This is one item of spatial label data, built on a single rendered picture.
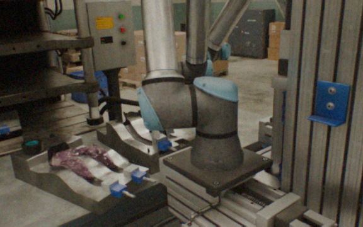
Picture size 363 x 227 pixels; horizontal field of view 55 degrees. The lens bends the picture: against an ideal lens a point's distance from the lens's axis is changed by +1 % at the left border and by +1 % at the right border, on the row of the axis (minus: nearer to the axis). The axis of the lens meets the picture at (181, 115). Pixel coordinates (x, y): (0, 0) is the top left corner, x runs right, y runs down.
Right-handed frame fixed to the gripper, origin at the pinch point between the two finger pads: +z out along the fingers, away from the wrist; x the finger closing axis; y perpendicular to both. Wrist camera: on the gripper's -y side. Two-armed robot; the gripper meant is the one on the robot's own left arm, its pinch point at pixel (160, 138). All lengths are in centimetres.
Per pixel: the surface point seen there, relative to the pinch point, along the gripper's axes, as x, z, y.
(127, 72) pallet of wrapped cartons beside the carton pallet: 216, 75, -415
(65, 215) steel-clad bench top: -43.5, 12.7, 5.4
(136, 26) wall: 418, 29, -708
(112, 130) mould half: -6.9, 2.8, -28.9
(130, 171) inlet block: -18.7, 4.8, 7.3
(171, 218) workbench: 0.9, 37.7, 3.2
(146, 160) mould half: -7.0, 7.7, -0.6
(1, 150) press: -47, 15, -73
